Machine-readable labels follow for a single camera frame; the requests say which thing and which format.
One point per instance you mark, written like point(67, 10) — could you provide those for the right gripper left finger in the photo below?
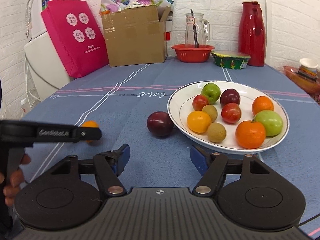
point(106, 168)

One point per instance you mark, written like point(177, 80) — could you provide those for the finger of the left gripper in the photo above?
point(64, 133)

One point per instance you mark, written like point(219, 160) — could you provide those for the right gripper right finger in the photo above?
point(214, 168)

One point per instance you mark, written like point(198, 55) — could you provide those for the brown longan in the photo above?
point(211, 111)
point(216, 132)

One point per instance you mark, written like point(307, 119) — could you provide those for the orange tangerine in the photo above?
point(90, 125)

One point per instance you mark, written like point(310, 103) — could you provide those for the red plum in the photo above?
point(231, 113)

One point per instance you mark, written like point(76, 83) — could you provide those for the dark plum front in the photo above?
point(230, 96)

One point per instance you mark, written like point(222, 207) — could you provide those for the dark plum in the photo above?
point(230, 96)
point(160, 124)

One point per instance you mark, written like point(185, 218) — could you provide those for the person's left hand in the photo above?
point(13, 187)

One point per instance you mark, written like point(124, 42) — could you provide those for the yellow orange in plate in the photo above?
point(198, 121)

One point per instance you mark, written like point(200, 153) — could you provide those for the large tangerine in plate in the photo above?
point(250, 134)

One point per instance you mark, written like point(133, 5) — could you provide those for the brown longan in plate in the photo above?
point(211, 111)

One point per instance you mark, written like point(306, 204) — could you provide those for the white appliance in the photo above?
point(46, 68)

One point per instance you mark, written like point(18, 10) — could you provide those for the small red fruit in plate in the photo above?
point(199, 102)

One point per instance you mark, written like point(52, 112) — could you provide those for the dark plum near plate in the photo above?
point(160, 124)

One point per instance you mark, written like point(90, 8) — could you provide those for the blue tablecloth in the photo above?
point(120, 99)

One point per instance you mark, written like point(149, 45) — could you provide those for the white plate with rim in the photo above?
point(179, 106)

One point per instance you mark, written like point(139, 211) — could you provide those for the pale green apple in plate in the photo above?
point(271, 121)

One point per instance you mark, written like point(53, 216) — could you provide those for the orange at plate back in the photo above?
point(262, 103)

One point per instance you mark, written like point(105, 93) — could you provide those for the pink tote bag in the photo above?
point(76, 36)

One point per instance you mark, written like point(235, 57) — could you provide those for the green foil bowl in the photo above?
point(230, 59)

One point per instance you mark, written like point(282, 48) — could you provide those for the red plastic basket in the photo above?
point(190, 54)

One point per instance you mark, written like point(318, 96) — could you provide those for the brown tray with cups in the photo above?
point(308, 85)

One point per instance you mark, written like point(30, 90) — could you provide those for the black straw in pitcher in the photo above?
point(194, 30)

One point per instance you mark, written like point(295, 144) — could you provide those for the cardboard box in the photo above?
point(135, 36)

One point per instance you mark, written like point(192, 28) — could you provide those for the red thermos jug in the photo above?
point(252, 34)

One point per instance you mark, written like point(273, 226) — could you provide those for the white paper cup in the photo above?
point(308, 65)

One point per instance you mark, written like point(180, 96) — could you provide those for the glass pitcher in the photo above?
point(202, 27)

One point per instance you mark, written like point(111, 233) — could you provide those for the floral cloth in box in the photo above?
point(108, 6)

